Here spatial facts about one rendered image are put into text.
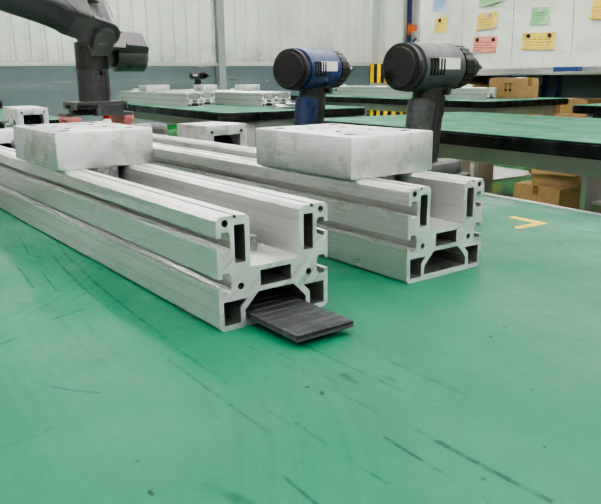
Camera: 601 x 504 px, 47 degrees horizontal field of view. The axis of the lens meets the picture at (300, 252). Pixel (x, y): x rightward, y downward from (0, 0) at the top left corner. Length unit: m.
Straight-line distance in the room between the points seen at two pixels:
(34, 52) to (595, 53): 10.07
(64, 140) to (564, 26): 3.25
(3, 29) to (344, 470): 12.14
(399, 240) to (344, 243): 0.07
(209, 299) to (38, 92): 11.97
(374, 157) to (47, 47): 11.92
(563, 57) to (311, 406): 3.48
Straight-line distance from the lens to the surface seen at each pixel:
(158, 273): 0.58
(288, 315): 0.50
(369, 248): 0.64
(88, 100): 1.32
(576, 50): 3.75
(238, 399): 0.40
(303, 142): 0.69
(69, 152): 0.77
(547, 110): 5.48
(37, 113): 2.22
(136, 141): 0.80
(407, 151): 0.69
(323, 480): 0.33
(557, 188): 4.72
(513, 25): 4.01
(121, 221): 0.63
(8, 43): 12.38
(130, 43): 1.33
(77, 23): 1.24
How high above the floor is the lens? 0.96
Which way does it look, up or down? 14 degrees down
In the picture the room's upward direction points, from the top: 1 degrees counter-clockwise
